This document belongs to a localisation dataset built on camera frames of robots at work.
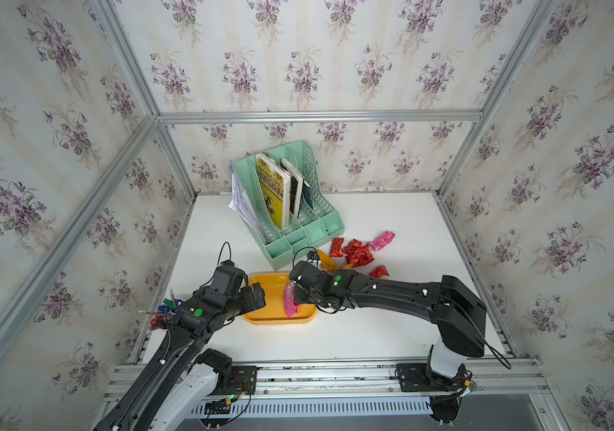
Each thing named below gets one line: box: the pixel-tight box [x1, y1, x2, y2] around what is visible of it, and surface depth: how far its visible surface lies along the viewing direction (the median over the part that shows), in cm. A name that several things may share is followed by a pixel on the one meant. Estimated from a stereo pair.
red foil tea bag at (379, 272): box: [368, 264, 390, 279], surface depth 94 cm
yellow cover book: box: [255, 152, 292, 231], surface depth 97 cm
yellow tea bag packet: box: [315, 248, 337, 273], surface depth 98 cm
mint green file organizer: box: [233, 140, 345, 272], surface depth 102 cm
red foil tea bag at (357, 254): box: [342, 238, 375, 268], surface depth 98 cm
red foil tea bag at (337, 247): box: [329, 237, 345, 258], surface depth 100 cm
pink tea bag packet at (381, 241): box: [368, 230, 396, 252], surface depth 102 cm
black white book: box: [280, 157, 305, 219], surface depth 102 cm
